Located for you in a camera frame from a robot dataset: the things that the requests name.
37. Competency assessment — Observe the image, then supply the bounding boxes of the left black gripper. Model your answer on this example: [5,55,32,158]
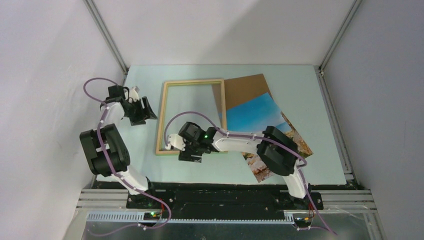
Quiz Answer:
[123,96,157,126]

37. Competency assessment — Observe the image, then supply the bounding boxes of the seaside landscape photo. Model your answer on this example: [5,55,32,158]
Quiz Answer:
[218,92,314,184]

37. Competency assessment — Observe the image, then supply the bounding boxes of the wooden picture frame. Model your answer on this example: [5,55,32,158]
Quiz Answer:
[155,78,228,156]

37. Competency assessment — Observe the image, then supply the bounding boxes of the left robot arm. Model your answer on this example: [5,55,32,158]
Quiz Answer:
[79,85,158,208]

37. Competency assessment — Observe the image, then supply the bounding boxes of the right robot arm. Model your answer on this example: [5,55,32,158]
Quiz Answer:
[166,122,311,209]

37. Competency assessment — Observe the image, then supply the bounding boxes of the brown backing board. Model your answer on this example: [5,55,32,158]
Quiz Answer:
[223,73,272,110]

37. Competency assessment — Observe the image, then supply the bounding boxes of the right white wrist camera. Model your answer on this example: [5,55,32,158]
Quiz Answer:
[165,133,186,151]

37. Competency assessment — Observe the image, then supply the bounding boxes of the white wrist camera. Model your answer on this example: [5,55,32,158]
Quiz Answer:
[165,133,186,151]
[127,86,140,103]

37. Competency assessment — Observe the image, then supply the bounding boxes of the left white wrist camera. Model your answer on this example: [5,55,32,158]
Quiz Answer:
[127,86,140,103]

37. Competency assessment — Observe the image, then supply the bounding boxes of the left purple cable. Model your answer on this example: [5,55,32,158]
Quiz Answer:
[82,77,172,238]

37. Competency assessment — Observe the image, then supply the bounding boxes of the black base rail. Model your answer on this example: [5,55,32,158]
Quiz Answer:
[126,182,324,221]

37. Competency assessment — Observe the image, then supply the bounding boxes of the aluminium frame rails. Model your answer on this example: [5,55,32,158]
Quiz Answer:
[64,183,386,240]

